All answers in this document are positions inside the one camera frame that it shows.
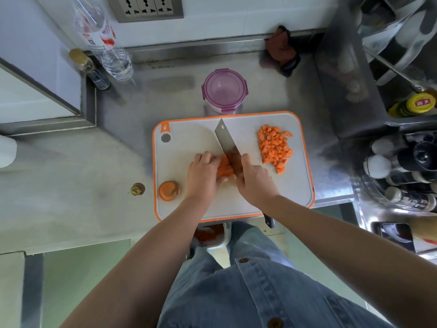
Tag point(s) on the yellow-capped sauce bottle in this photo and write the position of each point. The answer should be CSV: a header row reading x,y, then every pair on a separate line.
x,y
421,103

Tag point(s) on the person's left hand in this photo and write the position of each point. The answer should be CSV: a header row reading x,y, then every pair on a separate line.
x,y
201,181

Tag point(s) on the clear plastic water bottle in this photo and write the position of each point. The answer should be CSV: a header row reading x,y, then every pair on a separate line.
x,y
117,64

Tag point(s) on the purple lidded container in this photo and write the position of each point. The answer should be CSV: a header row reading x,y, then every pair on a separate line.
x,y
224,88

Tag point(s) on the pile of diced carrot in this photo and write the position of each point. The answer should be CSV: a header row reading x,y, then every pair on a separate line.
x,y
274,146

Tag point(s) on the white waste bin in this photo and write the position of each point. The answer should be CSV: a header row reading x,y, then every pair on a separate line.
x,y
228,235

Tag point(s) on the grey wall socket panel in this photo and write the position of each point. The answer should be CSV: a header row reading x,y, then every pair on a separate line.
x,y
145,6

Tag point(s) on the dark red cloth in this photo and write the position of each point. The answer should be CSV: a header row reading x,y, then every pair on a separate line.
x,y
280,46

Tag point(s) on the brown carrot top stub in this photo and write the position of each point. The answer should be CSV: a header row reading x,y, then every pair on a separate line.
x,y
138,189

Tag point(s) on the black rectangular device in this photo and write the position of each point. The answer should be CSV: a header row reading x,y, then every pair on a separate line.
x,y
396,232

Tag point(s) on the white orange-rimmed cutting board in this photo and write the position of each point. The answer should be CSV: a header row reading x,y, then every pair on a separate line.
x,y
191,143

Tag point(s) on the blue denim trousers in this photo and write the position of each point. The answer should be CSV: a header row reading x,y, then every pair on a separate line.
x,y
252,242

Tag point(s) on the pale green cabinet front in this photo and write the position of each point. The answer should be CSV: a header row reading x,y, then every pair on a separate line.
x,y
82,283
324,263

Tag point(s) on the brown-centred carrot end slice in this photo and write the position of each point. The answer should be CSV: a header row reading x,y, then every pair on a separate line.
x,y
169,189

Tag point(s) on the person's right forearm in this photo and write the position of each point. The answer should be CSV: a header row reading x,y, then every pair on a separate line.
x,y
358,252

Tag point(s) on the group of seasoning bottles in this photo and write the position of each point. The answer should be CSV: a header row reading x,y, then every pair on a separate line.
x,y
377,165

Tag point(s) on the person's left forearm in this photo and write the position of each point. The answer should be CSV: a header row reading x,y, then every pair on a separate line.
x,y
143,269

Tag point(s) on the small gold-capped bottle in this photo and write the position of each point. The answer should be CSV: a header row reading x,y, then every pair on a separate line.
x,y
100,80

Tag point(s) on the person's right hand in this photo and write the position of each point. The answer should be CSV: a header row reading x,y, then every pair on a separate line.
x,y
257,186

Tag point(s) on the white and black bag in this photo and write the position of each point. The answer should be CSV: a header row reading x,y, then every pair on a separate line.
x,y
406,34

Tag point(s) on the clear round basin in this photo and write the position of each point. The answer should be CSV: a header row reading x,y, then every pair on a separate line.
x,y
365,191

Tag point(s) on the blue denim shirt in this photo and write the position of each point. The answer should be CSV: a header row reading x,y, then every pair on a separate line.
x,y
273,297

